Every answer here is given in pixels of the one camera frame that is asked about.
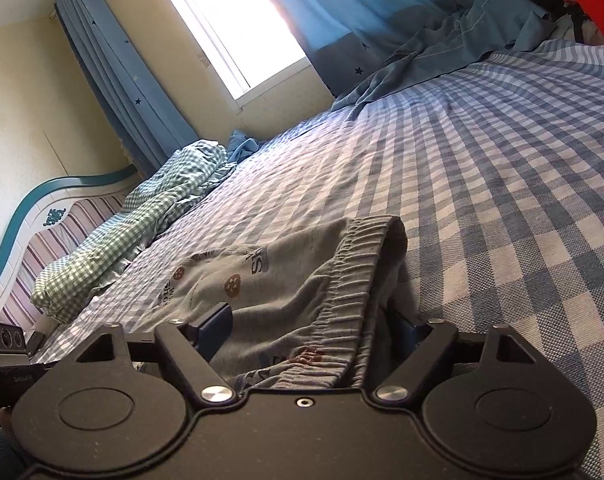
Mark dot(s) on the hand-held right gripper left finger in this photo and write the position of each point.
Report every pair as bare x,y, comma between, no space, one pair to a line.
214,327

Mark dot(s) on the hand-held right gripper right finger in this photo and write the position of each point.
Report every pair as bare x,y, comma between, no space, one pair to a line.
409,332

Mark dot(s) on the grey printed pants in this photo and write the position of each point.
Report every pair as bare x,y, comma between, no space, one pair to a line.
292,300

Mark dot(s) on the striped headboard with teal rim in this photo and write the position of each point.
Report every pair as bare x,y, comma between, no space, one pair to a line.
56,220

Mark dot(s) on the green checked quilt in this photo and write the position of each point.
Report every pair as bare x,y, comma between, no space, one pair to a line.
146,210

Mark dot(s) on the blue white checked bedsheet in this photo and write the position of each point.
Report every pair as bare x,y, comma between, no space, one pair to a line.
482,185

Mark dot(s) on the small blue cloth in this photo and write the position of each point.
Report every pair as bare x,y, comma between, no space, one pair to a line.
244,145

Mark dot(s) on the blue star print curtain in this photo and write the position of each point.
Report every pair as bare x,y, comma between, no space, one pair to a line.
116,70
342,5

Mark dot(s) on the blue denim garment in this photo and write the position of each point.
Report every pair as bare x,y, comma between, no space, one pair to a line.
432,50

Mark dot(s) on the bright window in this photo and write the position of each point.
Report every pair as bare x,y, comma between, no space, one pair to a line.
221,15

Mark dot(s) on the pile of clothes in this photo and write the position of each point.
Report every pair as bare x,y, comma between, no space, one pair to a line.
589,25

